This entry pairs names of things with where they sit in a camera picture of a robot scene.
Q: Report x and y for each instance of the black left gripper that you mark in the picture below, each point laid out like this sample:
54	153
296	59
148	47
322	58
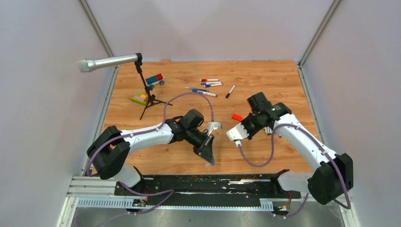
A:
205	150

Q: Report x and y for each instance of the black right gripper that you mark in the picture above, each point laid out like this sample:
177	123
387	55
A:
251	134

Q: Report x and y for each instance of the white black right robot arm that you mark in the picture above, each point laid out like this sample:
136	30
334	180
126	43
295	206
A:
332	173

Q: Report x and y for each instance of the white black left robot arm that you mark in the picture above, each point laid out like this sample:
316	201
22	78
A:
109	151

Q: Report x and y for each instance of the orange red eraser block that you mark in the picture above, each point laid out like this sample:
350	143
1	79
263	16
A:
237	117

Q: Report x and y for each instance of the black cap marker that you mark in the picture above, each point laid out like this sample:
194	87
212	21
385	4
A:
230	91

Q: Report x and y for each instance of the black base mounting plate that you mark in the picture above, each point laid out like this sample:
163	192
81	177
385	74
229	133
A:
220	191

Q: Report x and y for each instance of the red cap marker far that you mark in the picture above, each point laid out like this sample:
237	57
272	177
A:
209	80

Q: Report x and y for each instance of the green pink yellow block stack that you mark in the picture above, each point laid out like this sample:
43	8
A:
140	98

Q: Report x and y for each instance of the blue red toy truck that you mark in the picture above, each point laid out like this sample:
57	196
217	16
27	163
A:
157	79

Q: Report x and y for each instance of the silver microphone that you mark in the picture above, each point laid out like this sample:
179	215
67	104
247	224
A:
89	65

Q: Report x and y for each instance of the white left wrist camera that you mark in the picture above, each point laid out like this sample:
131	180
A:
213	126

